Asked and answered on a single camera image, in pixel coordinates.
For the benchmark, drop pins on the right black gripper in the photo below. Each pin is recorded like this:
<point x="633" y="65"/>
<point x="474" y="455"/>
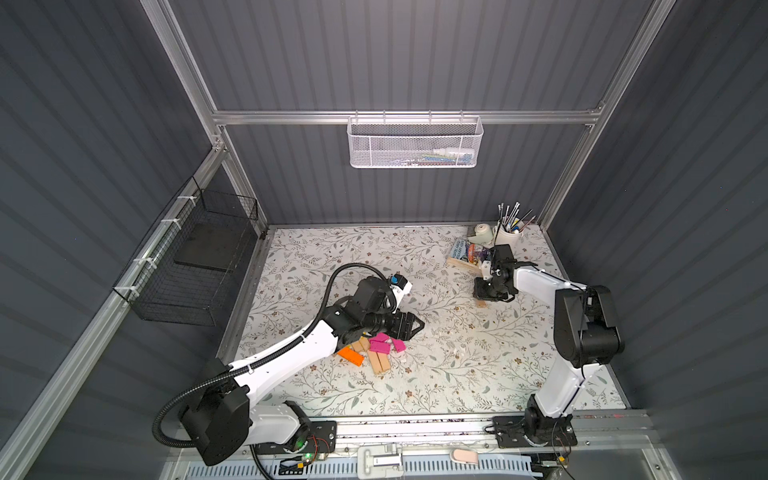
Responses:
<point x="488" y="289"/>

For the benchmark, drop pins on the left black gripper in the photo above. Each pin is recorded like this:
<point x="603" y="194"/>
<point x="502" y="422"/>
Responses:
<point x="398" y="324"/>

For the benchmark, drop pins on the orange block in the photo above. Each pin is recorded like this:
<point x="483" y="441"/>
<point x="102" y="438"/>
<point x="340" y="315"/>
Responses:
<point x="352" y="356"/>

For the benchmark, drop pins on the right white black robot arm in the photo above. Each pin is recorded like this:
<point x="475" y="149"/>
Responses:
<point x="585" y="336"/>

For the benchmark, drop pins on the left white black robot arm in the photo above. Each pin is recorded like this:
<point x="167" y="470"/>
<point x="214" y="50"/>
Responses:
<point x="225" y="411"/>

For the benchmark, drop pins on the magenta block upper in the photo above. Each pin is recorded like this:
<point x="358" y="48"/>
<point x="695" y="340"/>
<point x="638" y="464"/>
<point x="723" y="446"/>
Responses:
<point x="380" y="338"/>

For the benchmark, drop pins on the magenta block lower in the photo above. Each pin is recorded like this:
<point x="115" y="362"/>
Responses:
<point x="379" y="347"/>

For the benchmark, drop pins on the natural wood block pair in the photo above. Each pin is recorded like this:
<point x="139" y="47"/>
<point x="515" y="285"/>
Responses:
<point x="380" y="363"/>

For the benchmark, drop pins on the white pen cup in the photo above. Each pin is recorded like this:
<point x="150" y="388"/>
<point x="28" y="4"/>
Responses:
<point x="503" y="237"/>

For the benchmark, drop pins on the white tape roll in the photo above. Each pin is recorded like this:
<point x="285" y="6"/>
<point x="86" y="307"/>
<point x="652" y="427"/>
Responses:
<point x="483" y="235"/>

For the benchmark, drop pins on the pink eraser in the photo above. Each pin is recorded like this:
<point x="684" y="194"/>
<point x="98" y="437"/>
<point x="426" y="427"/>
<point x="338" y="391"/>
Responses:
<point x="464" y="457"/>

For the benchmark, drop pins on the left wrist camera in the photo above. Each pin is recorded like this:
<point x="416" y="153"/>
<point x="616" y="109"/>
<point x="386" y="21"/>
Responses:
<point x="400" y="288"/>

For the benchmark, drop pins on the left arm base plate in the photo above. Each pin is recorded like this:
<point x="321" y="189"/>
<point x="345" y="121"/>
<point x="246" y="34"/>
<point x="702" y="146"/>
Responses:
<point x="319" y="437"/>

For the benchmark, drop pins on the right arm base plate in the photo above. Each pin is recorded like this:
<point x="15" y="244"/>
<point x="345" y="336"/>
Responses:
<point x="519" y="431"/>

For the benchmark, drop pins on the white wire wall basket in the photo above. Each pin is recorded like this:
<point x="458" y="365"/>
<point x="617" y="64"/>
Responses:
<point x="425" y="142"/>

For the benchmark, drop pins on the black wire side basket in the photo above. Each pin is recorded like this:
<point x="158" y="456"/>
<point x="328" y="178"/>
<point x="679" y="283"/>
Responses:
<point x="193" y="269"/>

